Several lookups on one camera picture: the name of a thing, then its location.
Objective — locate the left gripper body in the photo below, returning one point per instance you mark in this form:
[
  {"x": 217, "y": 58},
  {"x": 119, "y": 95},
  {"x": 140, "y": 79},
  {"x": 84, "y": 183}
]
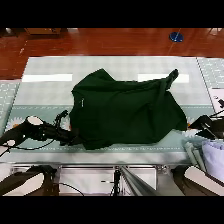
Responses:
[{"x": 68, "y": 136}]

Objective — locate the dark green T-shirt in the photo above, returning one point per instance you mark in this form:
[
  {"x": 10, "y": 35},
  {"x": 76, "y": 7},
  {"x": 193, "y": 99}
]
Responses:
[{"x": 126, "y": 110}]

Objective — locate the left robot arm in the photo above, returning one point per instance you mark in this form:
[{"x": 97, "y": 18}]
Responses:
[{"x": 20, "y": 129}]

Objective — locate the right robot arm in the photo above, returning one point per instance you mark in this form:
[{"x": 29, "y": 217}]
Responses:
[{"x": 205, "y": 125}]

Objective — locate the grey green garment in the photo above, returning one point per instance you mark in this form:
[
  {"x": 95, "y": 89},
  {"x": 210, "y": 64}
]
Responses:
[{"x": 193, "y": 153}]

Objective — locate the blue round disc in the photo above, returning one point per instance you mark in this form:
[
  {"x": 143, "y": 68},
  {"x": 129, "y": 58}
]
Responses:
[{"x": 176, "y": 36}]

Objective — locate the pale lilac garment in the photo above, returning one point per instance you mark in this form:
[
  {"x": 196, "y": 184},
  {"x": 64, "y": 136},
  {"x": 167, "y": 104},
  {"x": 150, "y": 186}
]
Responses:
[{"x": 215, "y": 156}]

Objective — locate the silver frame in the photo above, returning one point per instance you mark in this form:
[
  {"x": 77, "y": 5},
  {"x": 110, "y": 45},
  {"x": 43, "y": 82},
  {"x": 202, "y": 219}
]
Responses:
[{"x": 140, "y": 185}]

